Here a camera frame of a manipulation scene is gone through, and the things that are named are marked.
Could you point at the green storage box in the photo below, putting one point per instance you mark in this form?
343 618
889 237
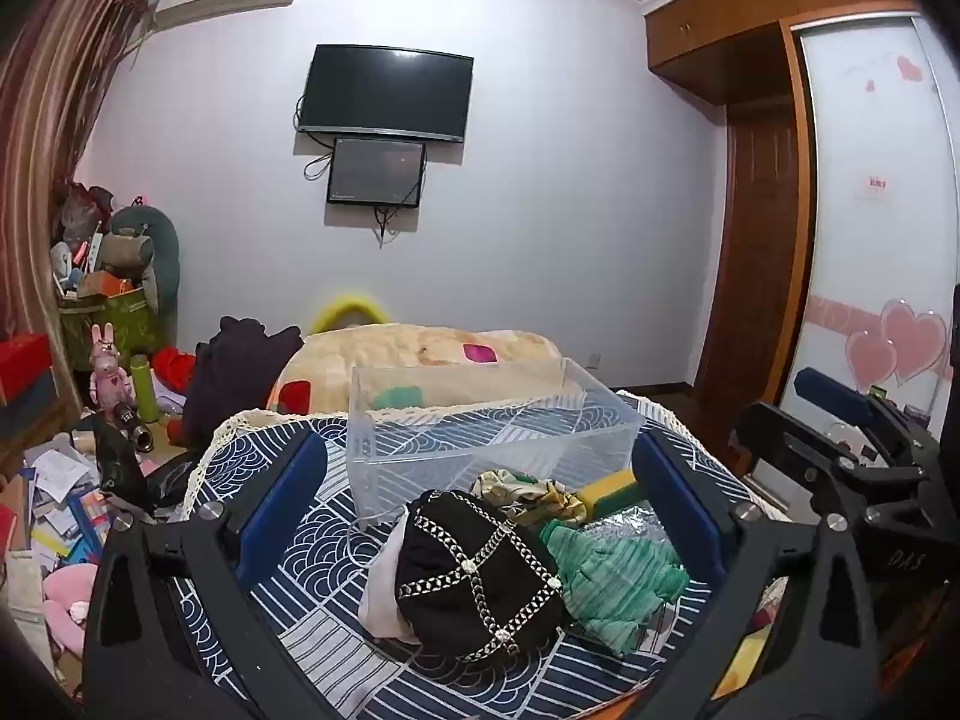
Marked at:
112 326

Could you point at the brown wooden door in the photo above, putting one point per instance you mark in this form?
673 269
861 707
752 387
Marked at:
754 255

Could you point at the black bag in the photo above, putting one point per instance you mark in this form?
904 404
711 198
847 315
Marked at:
120 469

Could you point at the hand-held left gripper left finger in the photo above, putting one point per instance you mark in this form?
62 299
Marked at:
281 499

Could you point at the white cloth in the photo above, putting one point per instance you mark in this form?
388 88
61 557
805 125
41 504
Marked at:
379 600

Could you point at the green bottle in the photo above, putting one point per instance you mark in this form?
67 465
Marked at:
145 390

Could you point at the yellow round object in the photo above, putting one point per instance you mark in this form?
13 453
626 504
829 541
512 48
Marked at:
349 306

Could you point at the red cloth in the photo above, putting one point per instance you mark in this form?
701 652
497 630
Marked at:
176 367

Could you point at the small black wall monitor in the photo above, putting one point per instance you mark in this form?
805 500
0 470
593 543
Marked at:
376 171

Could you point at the brown striped curtain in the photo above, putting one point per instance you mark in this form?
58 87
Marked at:
52 127

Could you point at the dark clothes pile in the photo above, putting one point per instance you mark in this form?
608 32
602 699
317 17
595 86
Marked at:
232 375

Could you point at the yellow green sponge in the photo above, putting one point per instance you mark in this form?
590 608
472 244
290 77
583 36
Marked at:
606 491

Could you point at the pink rabbit figure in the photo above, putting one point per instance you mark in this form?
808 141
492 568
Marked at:
109 375

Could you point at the wooden overhead cabinet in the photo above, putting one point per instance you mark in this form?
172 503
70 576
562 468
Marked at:
720 22

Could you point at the clear plastic storage box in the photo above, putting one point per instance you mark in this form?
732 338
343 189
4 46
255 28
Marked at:
465 450

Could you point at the white wall socket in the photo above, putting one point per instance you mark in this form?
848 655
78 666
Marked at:
596 360

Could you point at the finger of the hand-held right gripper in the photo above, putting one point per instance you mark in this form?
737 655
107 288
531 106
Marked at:
832 388
795 442

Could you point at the black flashlight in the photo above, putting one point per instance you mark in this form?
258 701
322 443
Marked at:
133 426

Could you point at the white wardrobe door with hearts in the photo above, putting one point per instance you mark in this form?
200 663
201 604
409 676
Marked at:
870 240

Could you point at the wall-mounted black television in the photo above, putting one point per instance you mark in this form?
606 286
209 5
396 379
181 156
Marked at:
384 94

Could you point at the clutter pile in box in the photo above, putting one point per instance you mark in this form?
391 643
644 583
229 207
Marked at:
82 240

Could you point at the yellow patterned scarf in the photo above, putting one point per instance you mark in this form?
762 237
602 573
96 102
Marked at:
525 493

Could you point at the red box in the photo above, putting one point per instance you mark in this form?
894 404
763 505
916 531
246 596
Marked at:
24 364

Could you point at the green pleated cloth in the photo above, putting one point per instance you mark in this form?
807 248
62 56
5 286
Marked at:
615 577

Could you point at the silver foil bag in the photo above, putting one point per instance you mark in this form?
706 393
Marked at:
637 522

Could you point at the green plush pillow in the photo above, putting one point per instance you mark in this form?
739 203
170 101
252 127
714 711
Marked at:
161 240

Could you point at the pink plush toy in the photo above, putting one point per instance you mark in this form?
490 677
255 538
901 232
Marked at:
69 604

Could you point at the blue white patterned bedspread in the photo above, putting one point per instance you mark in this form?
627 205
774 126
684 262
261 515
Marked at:
322 540

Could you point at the yellow plush blanket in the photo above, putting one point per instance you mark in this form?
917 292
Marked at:
390 349

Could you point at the pile of papers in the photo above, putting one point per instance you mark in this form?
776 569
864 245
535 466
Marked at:
56 495

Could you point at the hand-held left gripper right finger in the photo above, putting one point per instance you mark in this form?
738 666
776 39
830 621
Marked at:
679 502

